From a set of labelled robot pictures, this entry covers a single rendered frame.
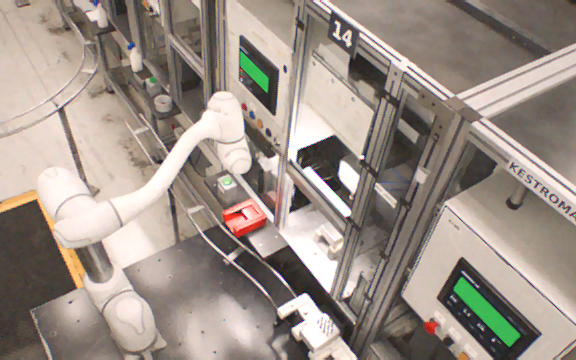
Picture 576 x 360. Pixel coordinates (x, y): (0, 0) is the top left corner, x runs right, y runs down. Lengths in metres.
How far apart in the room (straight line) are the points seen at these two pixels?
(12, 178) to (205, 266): 1.99
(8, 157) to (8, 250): 0.87
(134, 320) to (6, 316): 1.40
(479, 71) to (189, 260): 1.61
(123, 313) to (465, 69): 1.47
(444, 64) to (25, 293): 2.72
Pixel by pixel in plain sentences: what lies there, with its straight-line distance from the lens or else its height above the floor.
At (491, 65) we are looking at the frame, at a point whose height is 2.01.
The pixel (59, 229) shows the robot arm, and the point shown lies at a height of 1.49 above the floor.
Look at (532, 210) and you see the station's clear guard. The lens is 1.20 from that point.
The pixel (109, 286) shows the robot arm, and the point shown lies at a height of 0.95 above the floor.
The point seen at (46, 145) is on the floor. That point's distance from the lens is 4.19.
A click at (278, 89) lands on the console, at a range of 1.78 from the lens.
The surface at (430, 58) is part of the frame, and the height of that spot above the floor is 2.01.
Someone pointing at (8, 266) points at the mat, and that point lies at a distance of 3.52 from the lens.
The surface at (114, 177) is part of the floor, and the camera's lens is 3.81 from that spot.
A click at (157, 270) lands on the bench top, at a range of 2.44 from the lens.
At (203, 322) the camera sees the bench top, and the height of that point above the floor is 0.68.
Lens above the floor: 2.72
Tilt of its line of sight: 48 degrees down
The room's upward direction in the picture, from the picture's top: 7 degrees clockwise
